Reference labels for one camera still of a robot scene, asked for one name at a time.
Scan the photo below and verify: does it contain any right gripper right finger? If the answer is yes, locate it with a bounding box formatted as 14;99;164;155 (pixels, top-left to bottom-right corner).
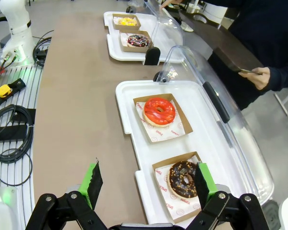
186;161;271;230

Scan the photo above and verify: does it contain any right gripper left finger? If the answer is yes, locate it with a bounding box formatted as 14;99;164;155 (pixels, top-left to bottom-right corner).
25;157;111;230

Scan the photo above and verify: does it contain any chocolate donut with nut bits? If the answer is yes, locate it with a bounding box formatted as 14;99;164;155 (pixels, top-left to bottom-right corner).
167;160;199;199

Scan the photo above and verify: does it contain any white printed paper liner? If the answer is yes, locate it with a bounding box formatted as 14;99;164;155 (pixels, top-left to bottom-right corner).
120;32;151;48
136;99;185;142
155;155;202;220
114;16;138;27

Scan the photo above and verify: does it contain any cardboard box of nut donut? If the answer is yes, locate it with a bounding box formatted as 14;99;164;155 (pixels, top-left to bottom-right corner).
152;151;204;224

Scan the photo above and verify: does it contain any cardboard box of sprinkle donut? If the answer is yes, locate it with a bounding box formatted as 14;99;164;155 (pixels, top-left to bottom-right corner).
119;30;154;53

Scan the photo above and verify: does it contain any dark brown serving tray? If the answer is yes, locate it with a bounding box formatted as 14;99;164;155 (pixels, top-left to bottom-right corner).
164;3;264;74

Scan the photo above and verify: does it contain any chocolate donut with coloured sprinkles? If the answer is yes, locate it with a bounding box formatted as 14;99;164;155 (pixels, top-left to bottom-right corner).
127;34;150;48

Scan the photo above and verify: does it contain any person's left forearm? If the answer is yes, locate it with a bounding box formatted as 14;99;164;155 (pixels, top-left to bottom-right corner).
268;64;288;92

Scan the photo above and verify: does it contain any cardboard box of red donut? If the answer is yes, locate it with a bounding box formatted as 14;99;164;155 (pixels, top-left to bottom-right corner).
133;93;193;144

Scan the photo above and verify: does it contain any red glazed donut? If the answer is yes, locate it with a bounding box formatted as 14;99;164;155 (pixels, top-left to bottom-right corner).
142;97;176;127

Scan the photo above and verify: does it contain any cardboard box of yellow donut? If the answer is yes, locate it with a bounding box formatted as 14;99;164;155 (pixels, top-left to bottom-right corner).
112;13;142;31

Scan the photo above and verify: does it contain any person in navy sweater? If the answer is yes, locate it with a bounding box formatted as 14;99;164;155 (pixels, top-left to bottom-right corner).
203;0;288;111

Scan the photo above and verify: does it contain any yellow sprinkled donut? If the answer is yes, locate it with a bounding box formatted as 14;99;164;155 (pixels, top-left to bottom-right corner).
117;17;138;26

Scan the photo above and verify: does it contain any person's left hand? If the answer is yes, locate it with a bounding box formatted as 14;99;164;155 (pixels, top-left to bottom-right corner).
238;67;271;91

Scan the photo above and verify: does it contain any person's right hand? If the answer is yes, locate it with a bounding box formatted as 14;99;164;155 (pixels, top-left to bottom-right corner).
159;0;183;10

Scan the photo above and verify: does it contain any clear plastic tray lid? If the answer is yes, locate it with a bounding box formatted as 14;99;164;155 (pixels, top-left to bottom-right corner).
153;45;281;230
144;0;184;66

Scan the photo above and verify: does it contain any white tray with black hinges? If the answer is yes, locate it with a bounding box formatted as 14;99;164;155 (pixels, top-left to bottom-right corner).
103;11;183;66
115;80;267;225

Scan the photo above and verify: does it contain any white metal table leg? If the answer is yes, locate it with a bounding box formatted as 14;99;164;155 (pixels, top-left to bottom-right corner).
274;86;288;116

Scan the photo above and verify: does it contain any aluminium slotted mounting plate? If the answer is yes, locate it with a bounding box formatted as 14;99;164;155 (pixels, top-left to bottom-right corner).
0;49;50;230

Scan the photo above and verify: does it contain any coiled black cable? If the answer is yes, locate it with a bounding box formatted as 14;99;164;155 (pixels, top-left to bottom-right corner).
0;104;35;187

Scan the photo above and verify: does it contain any black flat bracket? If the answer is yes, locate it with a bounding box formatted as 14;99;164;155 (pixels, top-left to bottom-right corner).
10;108;36;125
0;124;29;144

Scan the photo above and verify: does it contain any black cable bundle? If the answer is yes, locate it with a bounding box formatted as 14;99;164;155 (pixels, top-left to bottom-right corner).
32;30;55;68

